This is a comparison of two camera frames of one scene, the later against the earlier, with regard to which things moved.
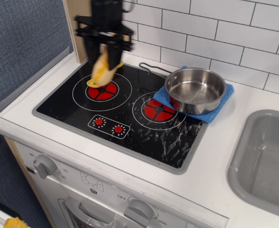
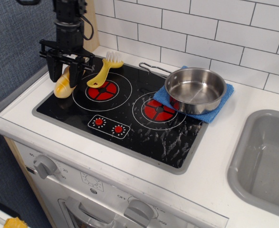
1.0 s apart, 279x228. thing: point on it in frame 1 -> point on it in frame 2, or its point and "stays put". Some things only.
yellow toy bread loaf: x=103 y=68 -> x=62 y=89
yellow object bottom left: x=15 y=223 stays put
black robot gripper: x=105 y=25 -> x=69 y=24
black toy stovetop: x=124 y=114 stays put
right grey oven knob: x=139 y=212 stays put
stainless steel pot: x=193 y=90 stays put
